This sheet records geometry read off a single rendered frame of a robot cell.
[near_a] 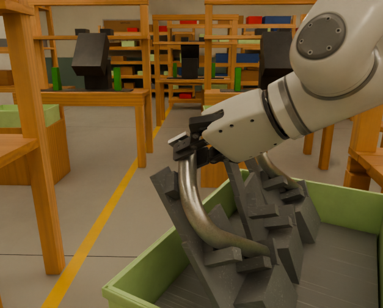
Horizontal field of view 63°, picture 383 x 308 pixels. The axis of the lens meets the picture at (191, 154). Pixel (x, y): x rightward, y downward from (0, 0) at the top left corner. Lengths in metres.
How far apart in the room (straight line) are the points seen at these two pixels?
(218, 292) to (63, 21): 11.62
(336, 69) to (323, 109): 0.08
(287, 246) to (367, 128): 1.02
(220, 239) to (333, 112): 0.24
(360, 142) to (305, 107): 1.23
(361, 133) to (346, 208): 0.70
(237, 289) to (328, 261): 0.29
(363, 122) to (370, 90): 1.21
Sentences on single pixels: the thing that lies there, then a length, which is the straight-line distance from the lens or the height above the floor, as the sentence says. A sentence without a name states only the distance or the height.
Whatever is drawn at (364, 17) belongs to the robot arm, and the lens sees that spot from 0.34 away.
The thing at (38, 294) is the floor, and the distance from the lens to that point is 2.15.
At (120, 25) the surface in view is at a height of 2.24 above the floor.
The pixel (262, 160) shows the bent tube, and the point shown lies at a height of 1.06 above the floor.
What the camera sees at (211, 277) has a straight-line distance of 0.54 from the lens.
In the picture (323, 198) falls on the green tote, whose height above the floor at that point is 0.92.
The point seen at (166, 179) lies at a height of 1.12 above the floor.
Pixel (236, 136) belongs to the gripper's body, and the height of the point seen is 1.20.
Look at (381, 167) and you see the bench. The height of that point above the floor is 0.88.
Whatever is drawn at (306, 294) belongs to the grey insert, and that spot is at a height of 0.85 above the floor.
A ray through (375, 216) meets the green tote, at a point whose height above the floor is 0.90.
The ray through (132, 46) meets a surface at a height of 1.59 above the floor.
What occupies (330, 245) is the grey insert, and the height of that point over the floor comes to 0.85.
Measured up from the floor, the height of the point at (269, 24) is 2.01.
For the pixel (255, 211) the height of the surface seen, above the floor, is 1.01.
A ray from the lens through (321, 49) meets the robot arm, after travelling 0.33.
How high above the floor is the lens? 1.30
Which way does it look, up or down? 18 degrees down
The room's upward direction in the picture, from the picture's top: straight up
